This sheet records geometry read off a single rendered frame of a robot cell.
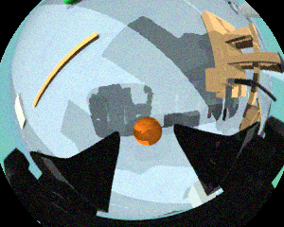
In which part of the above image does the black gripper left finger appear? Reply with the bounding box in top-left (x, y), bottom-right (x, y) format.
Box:
top-left (29, 131), bottom-right (120, 213)

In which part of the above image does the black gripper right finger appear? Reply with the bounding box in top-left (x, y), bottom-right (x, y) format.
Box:
top-left (173, 121), bottom-right (260, 196)

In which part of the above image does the orange ball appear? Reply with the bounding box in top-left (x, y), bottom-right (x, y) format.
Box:
top-left (133, 116), bottom-right (162, 145)

